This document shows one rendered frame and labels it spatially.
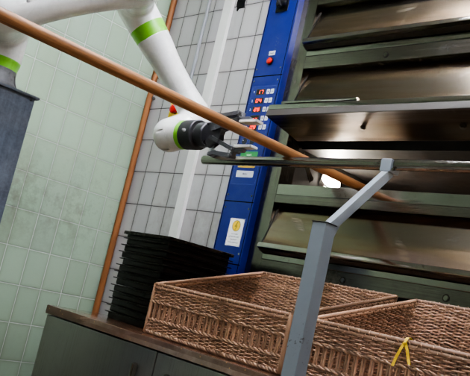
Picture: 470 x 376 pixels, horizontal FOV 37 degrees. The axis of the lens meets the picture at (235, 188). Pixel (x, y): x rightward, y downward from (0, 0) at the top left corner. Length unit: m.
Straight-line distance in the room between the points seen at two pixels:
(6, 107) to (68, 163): 0.90
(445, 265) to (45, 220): 1.66
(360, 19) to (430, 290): 1.02
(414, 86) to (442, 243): 0.53
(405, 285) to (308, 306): 0.63
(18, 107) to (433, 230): 1.31
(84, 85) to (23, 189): 0.52
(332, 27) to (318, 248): 1.24
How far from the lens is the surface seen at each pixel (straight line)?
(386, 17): 2.54
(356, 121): 2.32
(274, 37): 2.80
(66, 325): 2.39
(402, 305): 2.06
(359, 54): 2.54
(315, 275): 1.60
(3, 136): 2.19
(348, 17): 2.66
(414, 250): 2.17
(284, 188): 2.53
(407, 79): 2.40
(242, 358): 1.85
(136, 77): 1.69
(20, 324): 3.02
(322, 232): 1.61
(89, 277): 3.15
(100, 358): 2.22
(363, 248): 2.26
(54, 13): 2.14
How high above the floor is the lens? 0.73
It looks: 9 degrees up
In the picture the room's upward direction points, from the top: 13 degrees clockwise
